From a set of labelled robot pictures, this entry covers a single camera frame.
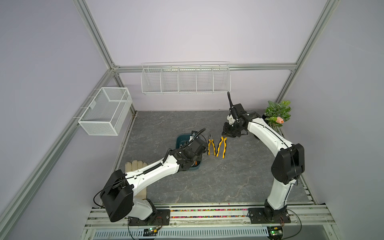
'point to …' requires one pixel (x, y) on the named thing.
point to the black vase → (264, 116)
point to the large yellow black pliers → (225, 139)
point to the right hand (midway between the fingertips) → (223, 132)
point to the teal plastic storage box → (181, 141)
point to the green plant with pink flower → (276, 113)
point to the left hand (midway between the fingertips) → (195, 149)
